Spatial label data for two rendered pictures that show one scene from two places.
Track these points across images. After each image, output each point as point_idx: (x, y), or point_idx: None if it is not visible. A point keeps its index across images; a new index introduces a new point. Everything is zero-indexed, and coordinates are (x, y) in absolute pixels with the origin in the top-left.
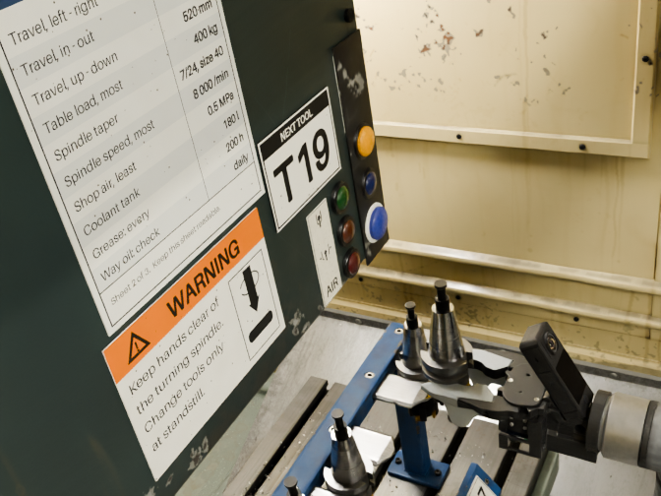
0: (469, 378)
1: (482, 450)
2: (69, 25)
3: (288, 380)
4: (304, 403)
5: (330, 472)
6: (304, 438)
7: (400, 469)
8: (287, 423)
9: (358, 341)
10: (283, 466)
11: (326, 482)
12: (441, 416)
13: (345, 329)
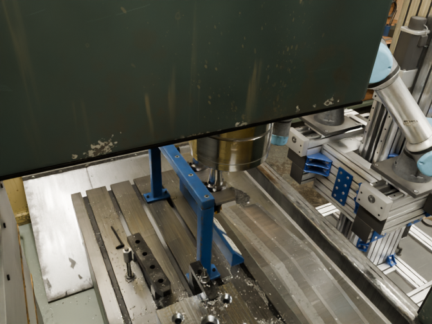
0: (128, 170)
1: (170, 179)
2: None
3: (40, 213)
4: (81, 203)
5: (194, 165)
6: (98, 213)
7: (152, 198)
8: (83, 213)
9: (65, 179)
10: (102, 225)
11: (195, 169)
12: (143, 179)
13: (54, 178)
